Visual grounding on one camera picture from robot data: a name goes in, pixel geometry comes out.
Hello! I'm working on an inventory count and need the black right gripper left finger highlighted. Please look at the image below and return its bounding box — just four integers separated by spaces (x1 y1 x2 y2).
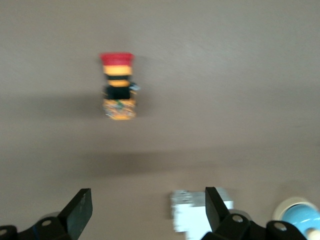
0 187 93 240

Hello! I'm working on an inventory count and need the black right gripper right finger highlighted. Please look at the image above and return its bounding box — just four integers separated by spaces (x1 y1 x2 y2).
201 186 308 240

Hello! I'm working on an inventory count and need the blue dome bell cream knob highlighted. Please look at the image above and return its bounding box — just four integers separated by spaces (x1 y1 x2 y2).
272 196 320 240

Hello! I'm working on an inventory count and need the white circuit breaker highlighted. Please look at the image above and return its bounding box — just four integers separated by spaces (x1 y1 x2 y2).
170 187 235 235

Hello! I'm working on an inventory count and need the red yellow emergency stop button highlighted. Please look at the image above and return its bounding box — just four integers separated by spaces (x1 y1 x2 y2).
99 51 141 121

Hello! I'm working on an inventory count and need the brown table mat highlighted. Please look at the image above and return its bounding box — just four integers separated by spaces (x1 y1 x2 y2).
0 0 320 240

